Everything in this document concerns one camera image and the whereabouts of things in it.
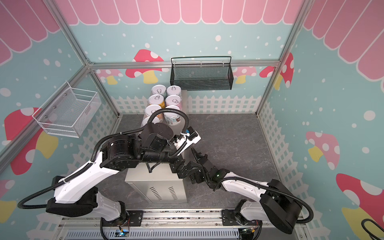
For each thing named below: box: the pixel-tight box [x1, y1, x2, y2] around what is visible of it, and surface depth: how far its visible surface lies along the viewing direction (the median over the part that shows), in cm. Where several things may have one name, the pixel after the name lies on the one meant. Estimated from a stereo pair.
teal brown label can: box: [166, 85, 182, 100], surface depth 77 cm
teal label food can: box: [150, 84, 167, 97], surface depth 77 cm
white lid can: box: [165, 94, 183, 110], surface depth 72 cm
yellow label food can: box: [148, 94, 166, 109], surface depth 73 cm
